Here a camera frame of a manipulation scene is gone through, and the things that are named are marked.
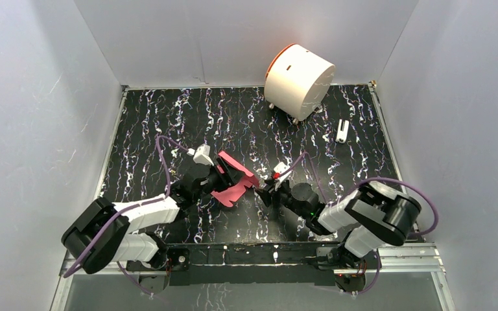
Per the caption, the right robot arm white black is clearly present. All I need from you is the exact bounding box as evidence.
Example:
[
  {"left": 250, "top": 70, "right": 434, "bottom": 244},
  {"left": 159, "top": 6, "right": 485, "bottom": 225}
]
[{"left": 256, "top": 179, "right": 422, "bottom": 270}]

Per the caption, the pink paper box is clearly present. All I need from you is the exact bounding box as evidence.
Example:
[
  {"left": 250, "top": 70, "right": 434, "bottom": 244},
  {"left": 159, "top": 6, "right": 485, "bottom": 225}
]
[{"left": 211, "top": 151, "right": 259, "bottom": 207}]

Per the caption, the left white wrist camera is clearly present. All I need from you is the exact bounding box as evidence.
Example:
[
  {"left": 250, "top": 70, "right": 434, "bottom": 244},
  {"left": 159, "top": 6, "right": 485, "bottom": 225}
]
[{"left": 187, "top": 144, "right": 214, "bottom": 166}]

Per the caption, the purple cable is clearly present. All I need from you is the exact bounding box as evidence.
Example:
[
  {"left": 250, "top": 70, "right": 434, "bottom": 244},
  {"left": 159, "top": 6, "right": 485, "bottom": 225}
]
[
  {"left": 274, "top": 151, "right": 440, "bottom": 297},
  {"left": 62, "top": 135, "right": 196, "bottom": 297}
]

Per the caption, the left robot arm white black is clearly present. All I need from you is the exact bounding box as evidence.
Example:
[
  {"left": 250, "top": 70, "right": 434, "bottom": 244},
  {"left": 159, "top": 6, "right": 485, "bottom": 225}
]
[{"left": 61, "top": 152, "right": 258, "bottom": 277}]

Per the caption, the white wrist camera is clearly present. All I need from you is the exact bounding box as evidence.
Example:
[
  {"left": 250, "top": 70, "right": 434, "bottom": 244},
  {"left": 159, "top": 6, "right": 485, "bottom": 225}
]
[
  {"left": 272, "top": 162, "right": 291, "bottom": 190},
  {"left": 187, "top": 144, "right": 214, "bottom": 166}
]

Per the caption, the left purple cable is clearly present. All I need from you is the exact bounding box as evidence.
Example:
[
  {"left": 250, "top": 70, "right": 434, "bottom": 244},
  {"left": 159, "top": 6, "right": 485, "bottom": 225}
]
[{"left": 62, "top": 135, "right": 196, "bottom": 297}]

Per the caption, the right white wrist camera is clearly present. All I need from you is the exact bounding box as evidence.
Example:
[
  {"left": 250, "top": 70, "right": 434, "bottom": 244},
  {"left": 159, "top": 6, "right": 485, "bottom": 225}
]
[{"left": 272, "top": 162, "right": 291, "bottom": 190}]

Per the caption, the small white plastic clip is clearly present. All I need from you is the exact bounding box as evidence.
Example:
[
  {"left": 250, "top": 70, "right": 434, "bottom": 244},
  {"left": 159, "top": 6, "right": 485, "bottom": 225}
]
[{"left": 335, "top": 119, "right": 350, "bottom": 143}]

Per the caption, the white cylindrical container orange rim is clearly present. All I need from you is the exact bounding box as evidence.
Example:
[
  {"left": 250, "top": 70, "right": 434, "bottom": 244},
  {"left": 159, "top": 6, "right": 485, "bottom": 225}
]
[{"left": 264, "top": 43, "right": 336, "bottom": 124}]

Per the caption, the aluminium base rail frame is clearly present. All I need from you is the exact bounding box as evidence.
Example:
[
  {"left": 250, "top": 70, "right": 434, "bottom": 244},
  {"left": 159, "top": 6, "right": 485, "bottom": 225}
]
[{"left": 51, "top": 242, "right": 455, "bottom": 310}]

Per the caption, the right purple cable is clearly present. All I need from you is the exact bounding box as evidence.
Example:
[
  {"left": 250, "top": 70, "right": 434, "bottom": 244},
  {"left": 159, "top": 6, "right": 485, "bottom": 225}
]
[{"left": 274, "top": 151, "right": 440, "bottom": 297}]

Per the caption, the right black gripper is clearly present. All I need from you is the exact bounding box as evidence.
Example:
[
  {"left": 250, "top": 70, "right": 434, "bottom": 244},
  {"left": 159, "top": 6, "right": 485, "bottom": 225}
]
[{"left": 254, "top": 178, "right": 309, "bottom": 220}]

